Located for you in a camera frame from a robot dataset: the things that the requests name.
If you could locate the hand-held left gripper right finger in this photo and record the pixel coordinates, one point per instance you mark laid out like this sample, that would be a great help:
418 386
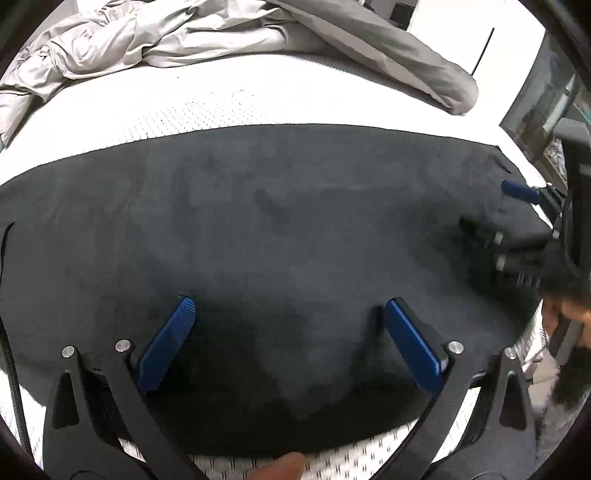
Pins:
415 341

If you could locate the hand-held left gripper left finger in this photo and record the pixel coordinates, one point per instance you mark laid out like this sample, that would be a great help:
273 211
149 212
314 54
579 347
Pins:
166 341

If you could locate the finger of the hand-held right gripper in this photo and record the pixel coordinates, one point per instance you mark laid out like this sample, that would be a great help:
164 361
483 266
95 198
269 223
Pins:
521 191
503 258

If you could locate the black pants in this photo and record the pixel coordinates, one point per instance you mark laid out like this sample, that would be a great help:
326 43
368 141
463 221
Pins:
277 230

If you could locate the person's right forearm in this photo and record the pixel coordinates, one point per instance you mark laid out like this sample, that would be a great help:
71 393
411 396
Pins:
570 383

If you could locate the person's right hand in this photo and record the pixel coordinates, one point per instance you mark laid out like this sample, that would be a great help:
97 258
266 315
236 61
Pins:
549 318

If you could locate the person's left hand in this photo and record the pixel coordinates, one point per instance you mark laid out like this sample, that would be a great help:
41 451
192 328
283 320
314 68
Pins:
281 467

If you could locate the dark cluttered shelf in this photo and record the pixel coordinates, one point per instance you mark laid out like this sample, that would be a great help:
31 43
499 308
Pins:
540 101

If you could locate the white perforated panel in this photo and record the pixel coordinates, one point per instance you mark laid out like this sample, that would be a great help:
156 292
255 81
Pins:
538 350

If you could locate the white wardrobe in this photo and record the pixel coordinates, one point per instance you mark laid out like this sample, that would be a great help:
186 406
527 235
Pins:
443 41

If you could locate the white honeycomb mattress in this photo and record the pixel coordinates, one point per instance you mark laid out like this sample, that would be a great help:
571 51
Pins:
184 115

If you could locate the grey duvet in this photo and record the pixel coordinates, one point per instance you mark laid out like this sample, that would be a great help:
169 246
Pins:
184 32

